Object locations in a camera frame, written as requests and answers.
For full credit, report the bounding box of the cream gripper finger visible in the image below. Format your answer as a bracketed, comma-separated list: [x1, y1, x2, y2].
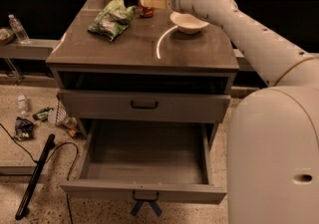
[141, 0, 168, 9]

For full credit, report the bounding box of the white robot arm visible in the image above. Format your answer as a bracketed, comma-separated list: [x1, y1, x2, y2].
[141, 0, 319, 224]

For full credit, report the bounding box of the grey drawer cabinet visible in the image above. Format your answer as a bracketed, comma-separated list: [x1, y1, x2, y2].
[47, 0, 238, 136]

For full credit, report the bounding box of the closed grey middle drawer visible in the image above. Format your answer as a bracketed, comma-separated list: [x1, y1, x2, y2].
[58, 90, 230, 123]

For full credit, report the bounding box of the open grey lower drawer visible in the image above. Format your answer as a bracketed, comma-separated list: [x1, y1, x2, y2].
[61, 119, 226, 204]

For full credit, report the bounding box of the green can on floor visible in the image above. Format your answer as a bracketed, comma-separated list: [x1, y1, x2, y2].
[32, 108, 54, 120]

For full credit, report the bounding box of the white paper bowl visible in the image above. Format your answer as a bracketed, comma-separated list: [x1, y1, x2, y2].
[170, 12, 207, 34]

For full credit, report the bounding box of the green chip bag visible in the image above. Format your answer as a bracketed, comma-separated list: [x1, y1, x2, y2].
[88, 0, 135, 41]

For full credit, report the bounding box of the clear water bottle on ledge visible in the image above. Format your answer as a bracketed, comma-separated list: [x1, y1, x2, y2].
[9, 14, 30, 44]

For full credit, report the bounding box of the white mesh cup on floor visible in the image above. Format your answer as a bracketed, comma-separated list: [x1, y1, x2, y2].
[48, 101, 77, 129]

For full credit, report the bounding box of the small bowl on ledge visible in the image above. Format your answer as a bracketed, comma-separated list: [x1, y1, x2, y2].
[0, 28, 15, 45]

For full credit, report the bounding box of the small plastic bottle on floor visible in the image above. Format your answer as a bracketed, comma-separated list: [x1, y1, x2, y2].
[17, 95, 29, 115]

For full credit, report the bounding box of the black bar on floor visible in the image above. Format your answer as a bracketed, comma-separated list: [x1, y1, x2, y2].
[15, 134, 55, 220]

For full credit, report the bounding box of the dark blue snack bag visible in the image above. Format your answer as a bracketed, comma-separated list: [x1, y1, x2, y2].
[14, 116, 35, 140]

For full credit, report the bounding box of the black cable left floor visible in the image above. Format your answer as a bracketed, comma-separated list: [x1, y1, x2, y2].
[0, 121, 80, 224]

